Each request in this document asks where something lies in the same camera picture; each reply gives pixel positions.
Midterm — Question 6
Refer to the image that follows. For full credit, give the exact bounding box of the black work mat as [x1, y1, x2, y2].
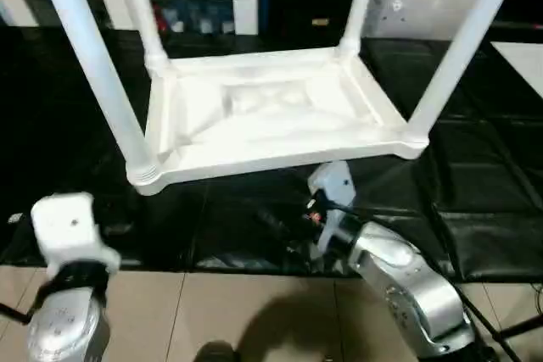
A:
[0, 25, 543, 285]

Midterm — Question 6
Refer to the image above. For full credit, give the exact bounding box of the dark rounded robot foot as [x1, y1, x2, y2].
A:
[197, 340, 238, 362]

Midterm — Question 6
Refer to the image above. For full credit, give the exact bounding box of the black stand rod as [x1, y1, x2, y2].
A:
[491, 315, 543, 342]

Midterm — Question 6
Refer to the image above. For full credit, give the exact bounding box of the grey cushion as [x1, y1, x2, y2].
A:
[364, 0, 506, 41]

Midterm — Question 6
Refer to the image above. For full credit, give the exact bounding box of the white flat board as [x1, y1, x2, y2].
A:
[490, 41, 543, 100]

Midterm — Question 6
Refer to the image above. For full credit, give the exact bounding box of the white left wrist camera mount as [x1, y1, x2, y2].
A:
[30, 192, 122, 276]

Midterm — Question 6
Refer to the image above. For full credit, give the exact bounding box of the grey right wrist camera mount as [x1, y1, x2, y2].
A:
[307, 161, 355, 253]

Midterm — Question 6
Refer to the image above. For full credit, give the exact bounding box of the black metal frame bar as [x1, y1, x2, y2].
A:
[0, 302, 33, 327]

